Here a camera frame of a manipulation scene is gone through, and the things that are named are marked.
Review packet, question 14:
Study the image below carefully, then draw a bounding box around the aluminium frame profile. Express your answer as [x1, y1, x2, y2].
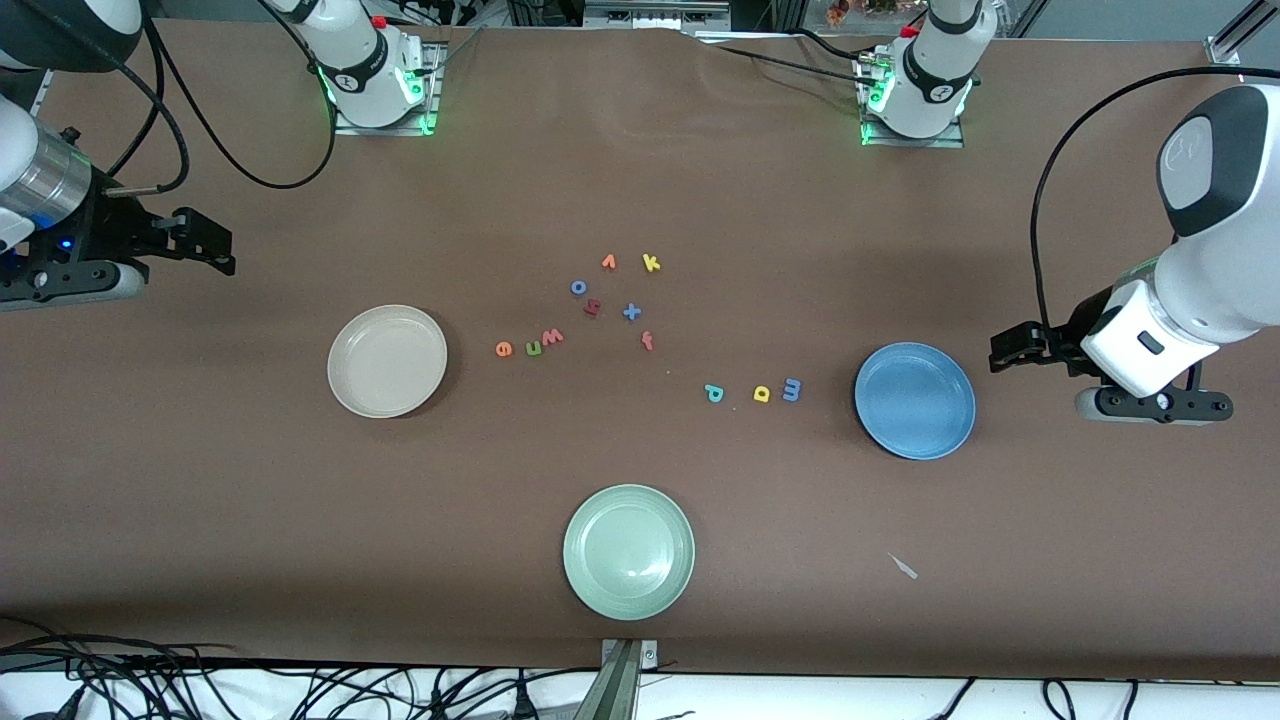
[1205, 0, 1280, 66]

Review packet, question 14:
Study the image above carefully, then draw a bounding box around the grey metal table bracket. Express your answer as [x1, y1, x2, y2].
[600, 638, 659, 720]

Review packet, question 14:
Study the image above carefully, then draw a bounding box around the grey metal box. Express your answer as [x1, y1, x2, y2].
[583, 0, 731, 31]

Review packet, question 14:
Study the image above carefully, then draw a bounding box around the black floor cable tangle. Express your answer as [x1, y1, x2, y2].
[0, 618, 601, 720]

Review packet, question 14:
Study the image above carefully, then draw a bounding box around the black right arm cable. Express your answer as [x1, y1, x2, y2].
[140, 0, 339, 191]

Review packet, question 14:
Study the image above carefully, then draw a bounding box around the black cable on table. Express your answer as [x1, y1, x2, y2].
[690, 30, 881, 86]

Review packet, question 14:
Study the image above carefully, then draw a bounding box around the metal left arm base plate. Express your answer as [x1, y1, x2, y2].
[858, 50, 966, 149]

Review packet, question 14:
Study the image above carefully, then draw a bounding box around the blue round plate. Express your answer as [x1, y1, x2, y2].
[854, 342, 977, 461]

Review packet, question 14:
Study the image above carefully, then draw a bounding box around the beige round plate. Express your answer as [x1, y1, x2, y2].
[327, 304, 449, 419]

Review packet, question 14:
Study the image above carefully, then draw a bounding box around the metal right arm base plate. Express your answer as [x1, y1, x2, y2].
[333, 40, 443, 137]

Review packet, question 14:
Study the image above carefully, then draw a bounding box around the pale green round plate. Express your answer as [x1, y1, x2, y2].
[562, 484, 696, 621]

